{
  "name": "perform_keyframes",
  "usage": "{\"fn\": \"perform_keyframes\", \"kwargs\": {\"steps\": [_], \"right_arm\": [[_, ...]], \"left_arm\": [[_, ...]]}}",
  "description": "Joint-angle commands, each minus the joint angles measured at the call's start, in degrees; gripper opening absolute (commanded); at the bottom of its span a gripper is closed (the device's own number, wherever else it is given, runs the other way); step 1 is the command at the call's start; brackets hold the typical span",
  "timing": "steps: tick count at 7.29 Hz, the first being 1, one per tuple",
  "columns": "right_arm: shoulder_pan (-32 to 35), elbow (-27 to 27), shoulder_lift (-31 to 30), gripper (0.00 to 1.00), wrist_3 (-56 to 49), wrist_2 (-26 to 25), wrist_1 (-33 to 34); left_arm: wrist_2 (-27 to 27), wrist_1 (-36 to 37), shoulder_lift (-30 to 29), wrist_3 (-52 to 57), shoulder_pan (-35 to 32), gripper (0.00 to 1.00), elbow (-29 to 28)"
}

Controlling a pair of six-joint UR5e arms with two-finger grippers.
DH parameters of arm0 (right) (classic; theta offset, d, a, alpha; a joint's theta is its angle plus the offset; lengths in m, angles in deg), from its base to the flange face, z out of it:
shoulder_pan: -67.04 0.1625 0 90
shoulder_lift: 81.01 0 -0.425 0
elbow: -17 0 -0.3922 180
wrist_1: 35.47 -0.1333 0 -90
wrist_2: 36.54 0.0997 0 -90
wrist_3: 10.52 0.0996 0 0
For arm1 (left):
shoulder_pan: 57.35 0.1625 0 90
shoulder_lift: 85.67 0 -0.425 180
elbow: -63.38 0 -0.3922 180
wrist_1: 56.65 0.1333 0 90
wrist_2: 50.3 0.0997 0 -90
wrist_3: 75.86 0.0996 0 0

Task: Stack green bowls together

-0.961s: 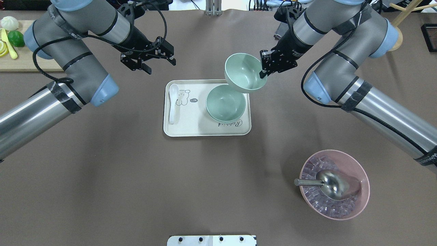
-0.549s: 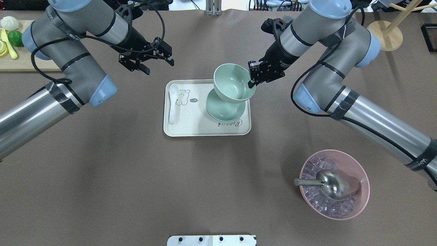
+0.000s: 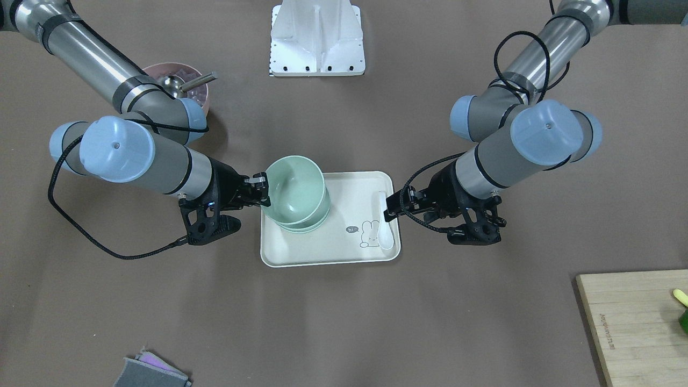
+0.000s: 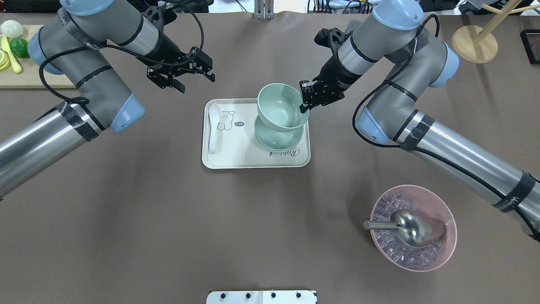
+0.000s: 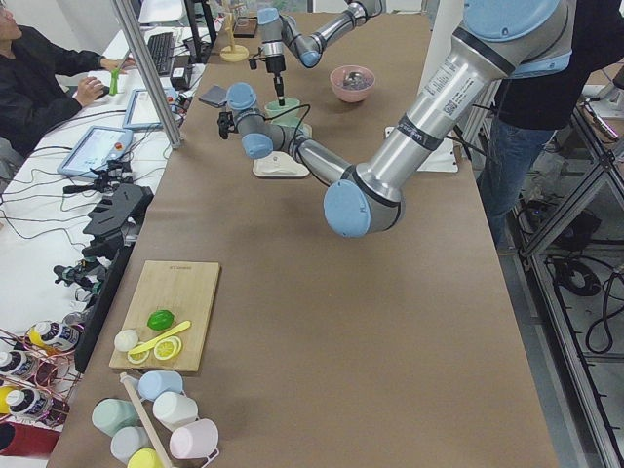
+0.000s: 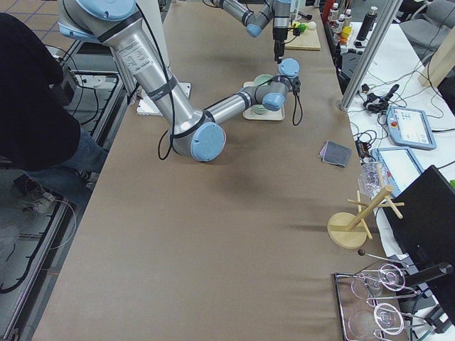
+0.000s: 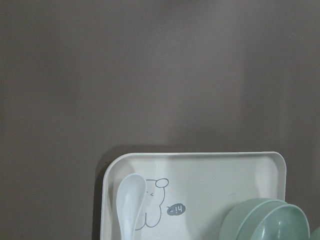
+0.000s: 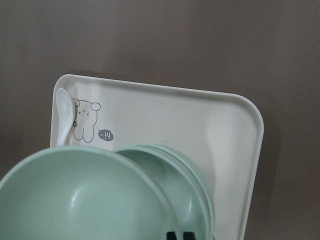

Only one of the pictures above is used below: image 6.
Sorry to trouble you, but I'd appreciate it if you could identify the aluminium frame post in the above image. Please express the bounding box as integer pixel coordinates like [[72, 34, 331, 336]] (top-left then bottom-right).
[[338, 0, 402, 112]]

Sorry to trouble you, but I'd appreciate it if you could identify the black water bottle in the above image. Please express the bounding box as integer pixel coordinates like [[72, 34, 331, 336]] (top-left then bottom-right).
[[355, 6, 378, 41]]

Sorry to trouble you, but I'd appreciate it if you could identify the clear wine glass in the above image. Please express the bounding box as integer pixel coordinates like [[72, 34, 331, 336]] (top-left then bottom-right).
[[348, 303, 405, 340], [351, 264, 405, 299]]

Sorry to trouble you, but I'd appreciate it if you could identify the blue teach pendant upper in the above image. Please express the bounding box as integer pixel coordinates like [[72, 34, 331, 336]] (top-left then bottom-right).
[[386, 106, 437, 151]]

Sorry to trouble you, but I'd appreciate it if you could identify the black computer monitor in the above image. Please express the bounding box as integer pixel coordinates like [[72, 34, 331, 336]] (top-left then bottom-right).
[[384, 166, 454, 270]]

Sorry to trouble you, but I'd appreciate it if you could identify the folded grey cloth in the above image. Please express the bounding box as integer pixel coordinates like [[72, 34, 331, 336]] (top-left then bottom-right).
[[319, 141, 352, 168]]

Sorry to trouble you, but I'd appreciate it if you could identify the white toy garlic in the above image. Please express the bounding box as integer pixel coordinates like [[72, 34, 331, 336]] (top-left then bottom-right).
[[307, 21, 316, 30]]

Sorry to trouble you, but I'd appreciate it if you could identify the cream serving tray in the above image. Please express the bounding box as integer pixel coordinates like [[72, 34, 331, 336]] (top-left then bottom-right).
[[242, 100, 285, 121]]

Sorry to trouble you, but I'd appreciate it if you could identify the clear plastic cup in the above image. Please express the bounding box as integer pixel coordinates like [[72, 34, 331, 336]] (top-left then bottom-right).
[[358, 162, 388, 198]]

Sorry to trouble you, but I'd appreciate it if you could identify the blue teach pendant lower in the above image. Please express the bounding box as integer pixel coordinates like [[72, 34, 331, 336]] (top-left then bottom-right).
[[371, 146, 424, 197]]

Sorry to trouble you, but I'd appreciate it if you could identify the person in black shirt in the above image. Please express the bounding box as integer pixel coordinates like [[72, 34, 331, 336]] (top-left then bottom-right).
[[1, 13, 107, 206]]

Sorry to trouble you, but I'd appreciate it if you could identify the blue teach pendant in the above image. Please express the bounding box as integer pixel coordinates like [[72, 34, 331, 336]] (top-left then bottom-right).
[[386, 106, 437, 151], [371, 146, 424, 197]]

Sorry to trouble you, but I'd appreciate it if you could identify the clear wine glass upper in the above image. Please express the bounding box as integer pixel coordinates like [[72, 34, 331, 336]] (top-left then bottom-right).
[[351, 264, 405, 299]]

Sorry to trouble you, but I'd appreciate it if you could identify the wooden mug tree stand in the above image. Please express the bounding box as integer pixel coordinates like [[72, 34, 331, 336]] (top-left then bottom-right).
[[327, 185, 405, 249]]

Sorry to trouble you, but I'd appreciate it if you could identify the wooden cutting board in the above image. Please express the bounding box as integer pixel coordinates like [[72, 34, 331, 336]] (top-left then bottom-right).
[[285, 21, 321, 51]]

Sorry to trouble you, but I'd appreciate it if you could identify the black framed glass rack tray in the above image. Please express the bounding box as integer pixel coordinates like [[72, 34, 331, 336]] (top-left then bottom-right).
[[333, 273, 434, 340]]

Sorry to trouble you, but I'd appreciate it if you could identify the clear wine glass lower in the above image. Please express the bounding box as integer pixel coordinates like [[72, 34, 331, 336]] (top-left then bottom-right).
[[348, 303, 405, 340]]

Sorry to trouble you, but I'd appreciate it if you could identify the green toy fruit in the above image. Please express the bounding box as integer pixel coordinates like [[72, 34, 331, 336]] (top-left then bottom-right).
[[296, 23, 307, 33]]

